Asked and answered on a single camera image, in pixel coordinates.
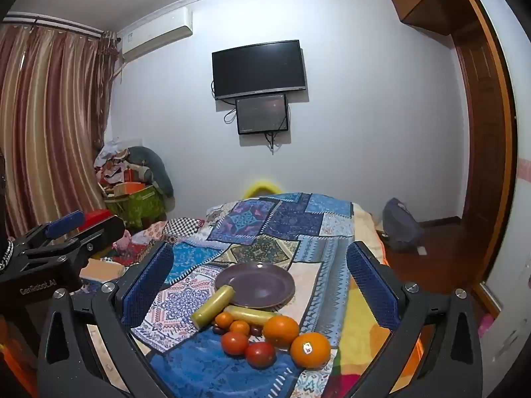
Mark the yellow orange quilt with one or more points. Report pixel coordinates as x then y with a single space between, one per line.
361 336

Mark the large plain orange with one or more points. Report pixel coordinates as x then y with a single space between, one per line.
281 331

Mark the pile of clutter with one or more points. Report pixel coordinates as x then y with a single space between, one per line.
114 166

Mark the red box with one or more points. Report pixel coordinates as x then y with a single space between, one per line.
97 217

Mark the black wall television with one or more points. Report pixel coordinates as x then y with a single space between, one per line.
259 68

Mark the pink toy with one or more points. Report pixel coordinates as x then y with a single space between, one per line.
124 242

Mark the tan cardboard piece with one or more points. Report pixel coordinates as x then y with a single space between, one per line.
101 271

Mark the yellow-green sugarcane piece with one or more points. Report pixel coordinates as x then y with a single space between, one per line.
211 306
249 315

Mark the white air conditioner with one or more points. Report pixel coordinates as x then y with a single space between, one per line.
157 35

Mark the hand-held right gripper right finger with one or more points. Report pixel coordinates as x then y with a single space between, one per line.
373 288

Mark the purple plate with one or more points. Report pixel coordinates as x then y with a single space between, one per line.
265 284

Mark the blue patchwork blanket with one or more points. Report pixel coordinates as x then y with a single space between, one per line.
257 224

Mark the small mandarin orange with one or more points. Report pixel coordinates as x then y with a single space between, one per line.
239 327
224 320

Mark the brown wooden door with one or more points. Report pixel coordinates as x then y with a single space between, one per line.
485 141

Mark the yellow fuzzy item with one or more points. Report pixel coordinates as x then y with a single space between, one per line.
261 184

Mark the red tomato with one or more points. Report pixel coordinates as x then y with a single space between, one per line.
234 343
260 355

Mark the small black monitor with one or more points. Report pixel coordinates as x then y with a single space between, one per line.
261 114

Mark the grey curved pillow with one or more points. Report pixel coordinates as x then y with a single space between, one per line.
155 166

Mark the large orange with sticker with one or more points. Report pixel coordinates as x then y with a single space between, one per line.
315 356

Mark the striped brown curtain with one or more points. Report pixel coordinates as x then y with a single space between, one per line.
49 112

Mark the small dark fruit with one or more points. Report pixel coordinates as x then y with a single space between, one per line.
256 331
218 330

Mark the white curtain rail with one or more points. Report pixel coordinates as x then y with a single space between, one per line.
54 23

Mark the green patterned box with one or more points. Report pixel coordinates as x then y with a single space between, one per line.
137 207

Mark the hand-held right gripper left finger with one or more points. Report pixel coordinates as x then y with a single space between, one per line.
147 288

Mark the grey backpack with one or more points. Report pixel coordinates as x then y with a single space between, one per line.
400 226

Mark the checkered patchwork sheet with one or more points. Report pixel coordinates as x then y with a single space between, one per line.
182 228

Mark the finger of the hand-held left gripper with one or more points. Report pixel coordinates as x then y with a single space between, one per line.
101 232
64 223

